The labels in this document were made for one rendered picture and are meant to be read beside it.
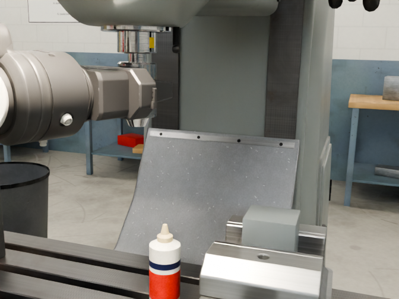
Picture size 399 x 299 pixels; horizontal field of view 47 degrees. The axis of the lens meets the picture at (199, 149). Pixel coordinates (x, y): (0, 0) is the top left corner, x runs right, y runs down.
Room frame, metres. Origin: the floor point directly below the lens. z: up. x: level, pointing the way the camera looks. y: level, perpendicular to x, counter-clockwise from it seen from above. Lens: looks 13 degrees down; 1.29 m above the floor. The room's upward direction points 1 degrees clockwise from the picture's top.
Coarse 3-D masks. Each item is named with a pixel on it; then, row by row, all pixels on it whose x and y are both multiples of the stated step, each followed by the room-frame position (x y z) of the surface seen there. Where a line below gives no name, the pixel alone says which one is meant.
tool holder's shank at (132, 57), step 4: (128, 56) 0.56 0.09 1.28; (132, 56) 0.55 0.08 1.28; (136, 56) 0.55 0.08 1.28; (140, 56) 0.56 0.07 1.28; (144, 56) 0.56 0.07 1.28; (128, 60) 0.56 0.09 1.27; (132, 60) 0.55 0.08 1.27; (136, 60) 0.55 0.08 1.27; (140, 60) 0.56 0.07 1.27; (144, 60) 0.56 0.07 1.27
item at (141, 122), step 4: (128, 120) 0.55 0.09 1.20; (132, 120) 0.55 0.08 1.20; (136, 120) 0.55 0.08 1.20; (140, 120) 0.55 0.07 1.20; (144, 120) 0.55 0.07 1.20; (148, 120) 0.56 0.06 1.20; (128, 124) 0.56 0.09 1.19; (132, 124) 0.55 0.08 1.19; (136, 124) 0.55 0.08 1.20; (140, 124) 0.55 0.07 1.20; (144, 124) 0.56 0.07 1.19
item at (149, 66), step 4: (120, 64) 0.55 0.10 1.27; (124, 64) 0.55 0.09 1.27; (128, 64) 0.54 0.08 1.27; (132, 64) 0.54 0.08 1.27; (136, 64) 0.54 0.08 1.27; (140, 64) 0.54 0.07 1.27; (144, 64) 0.55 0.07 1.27; (148, 64) 0.55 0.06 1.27; (152, 64) 0.55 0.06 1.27; (156, 64) 0.57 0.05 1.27; (144, 68) 0.54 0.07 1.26; (148, 68) 0.55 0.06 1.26; (152, 68) 0.55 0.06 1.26; (156, 68) 0.56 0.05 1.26
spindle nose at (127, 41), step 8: (120, 32) 0.55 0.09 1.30; (128, 32) 0.54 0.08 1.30; (136, 32) 0.54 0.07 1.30; (144, 32) 0.54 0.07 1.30; (152, 32) 0.55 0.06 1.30; (120, 40) 0.55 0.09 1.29; (128, 40) 0.54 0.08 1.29; (136, 40) 0.54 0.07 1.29; (144, 40) 0.54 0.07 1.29; (120, 48) 0.55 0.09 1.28; (128, 48) 0.54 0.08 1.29; (136, 48) 0.54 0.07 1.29; (144, 48) 0.54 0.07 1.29; (152, 48) 0.55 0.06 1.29
